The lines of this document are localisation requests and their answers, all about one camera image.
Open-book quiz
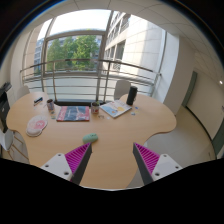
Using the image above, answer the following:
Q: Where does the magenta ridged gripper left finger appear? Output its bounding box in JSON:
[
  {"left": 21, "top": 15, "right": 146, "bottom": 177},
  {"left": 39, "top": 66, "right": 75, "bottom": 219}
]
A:
[{"left": 40, "top": 142, "right": 93, "bottom": 186}]

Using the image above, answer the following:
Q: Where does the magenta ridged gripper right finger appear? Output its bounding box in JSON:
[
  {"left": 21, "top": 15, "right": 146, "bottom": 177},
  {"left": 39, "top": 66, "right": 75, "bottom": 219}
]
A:
[{"left": 132, "top": 142, "right": 184, "bottom": 186}]

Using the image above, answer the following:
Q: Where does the mint green computer mouse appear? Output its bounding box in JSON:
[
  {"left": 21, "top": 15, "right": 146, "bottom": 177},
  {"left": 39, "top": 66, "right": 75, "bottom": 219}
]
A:
[{"left": 83, "top": 133, "right": 98, "bottom": 143}]

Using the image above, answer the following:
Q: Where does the red and blue magazine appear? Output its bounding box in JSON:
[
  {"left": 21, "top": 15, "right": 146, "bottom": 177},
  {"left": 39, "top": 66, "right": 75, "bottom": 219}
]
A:
[{"left": 57, "top": 106, "right": 90, "bottom": 122}]

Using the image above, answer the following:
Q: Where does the white mug with red pattern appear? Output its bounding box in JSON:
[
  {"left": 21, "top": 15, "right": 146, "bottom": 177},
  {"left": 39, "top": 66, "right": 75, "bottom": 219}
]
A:
[{"left": 91, "top": 101, "right": 100, "bottom": 114}]

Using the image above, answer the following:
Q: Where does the light blue open booklet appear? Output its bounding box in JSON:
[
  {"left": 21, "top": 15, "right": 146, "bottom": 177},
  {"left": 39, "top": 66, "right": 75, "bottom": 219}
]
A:
[{"left": 100, "top": 100, "right": 131, "bottom": 118}]

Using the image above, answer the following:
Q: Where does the dark patterned mug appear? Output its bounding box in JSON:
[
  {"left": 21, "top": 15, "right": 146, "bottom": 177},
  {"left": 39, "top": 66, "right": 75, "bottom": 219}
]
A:
[{"left": 47, "top": 99, "right": 54, "bottom": 111}]

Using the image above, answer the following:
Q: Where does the black cylindrical speaker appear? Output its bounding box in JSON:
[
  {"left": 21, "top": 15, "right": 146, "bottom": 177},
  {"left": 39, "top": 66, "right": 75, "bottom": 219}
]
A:
[{"left": 126, "top": 86, "right": 138, "bottom": 105}]

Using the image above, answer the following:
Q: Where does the blue pen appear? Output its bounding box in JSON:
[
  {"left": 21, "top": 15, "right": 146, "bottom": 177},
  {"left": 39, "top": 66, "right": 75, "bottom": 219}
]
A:
[{"left": 34, "top": 97, "right": 43, "bottom": 105}]

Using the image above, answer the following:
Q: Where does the white chair at left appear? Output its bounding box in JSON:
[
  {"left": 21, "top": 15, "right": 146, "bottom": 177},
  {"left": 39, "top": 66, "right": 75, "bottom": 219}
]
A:
[{"left": 0, "top": 130, "right": 13, "bottom": 151}]

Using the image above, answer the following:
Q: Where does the white chair behind table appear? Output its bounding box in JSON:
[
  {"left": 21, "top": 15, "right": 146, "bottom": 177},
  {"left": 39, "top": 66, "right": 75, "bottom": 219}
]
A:
[{"left": 114, "top": 80, "right": 131, "bottom": 100}]

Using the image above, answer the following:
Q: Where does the metal balcony railing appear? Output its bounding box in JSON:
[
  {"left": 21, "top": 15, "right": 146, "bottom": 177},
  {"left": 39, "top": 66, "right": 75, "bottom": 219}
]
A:
[{"left": 20, "top": 59, "right": 161, "bottom": 102}]

